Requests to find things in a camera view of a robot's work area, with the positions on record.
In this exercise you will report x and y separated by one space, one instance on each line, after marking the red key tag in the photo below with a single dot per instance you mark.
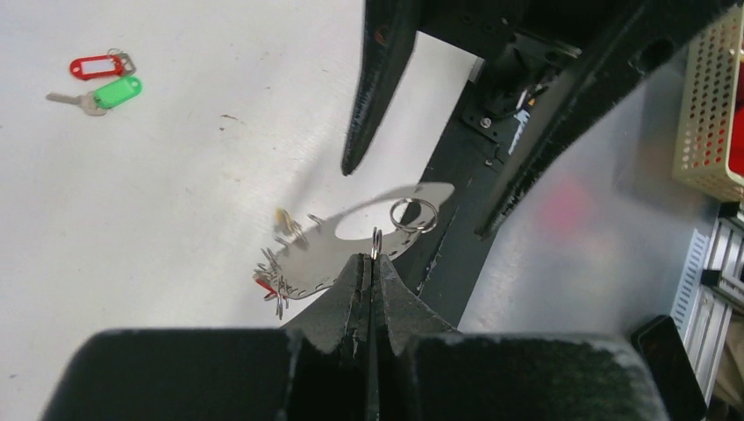
114 63

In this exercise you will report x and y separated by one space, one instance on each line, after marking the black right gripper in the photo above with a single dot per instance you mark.
604 50

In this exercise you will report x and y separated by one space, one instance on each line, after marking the beige perforated basket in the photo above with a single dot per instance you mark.
705 126

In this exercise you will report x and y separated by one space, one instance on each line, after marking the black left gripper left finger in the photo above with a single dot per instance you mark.
304 371

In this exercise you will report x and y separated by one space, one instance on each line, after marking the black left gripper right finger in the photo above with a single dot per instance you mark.
430 371

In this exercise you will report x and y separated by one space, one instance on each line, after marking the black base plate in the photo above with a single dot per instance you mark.
442 268

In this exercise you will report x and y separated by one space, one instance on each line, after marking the yellow key tag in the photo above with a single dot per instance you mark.
284 223

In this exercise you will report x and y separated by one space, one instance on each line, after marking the green key tag with key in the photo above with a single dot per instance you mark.
97 102

